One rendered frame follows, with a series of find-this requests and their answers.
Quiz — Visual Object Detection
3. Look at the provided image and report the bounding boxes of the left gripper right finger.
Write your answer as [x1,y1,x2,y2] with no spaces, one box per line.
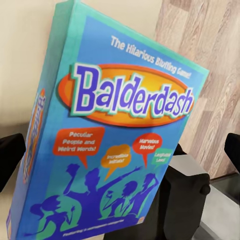
[224,133,240,174]

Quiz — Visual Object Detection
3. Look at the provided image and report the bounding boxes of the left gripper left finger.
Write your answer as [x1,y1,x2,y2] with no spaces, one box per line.
[0,133,26,193]

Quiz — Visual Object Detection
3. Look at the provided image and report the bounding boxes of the board game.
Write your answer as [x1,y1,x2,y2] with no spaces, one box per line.
[6,0,210,240]

